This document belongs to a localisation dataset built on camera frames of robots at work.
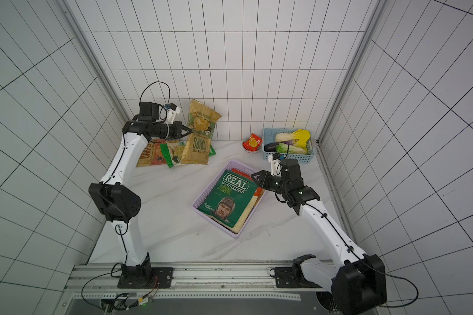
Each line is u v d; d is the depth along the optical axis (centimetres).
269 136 120
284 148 107
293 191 59
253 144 111
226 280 73
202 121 90
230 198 88
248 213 84
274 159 71
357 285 38
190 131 83
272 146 112
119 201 51
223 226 79
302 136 110
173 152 113
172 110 76
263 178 67
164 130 72
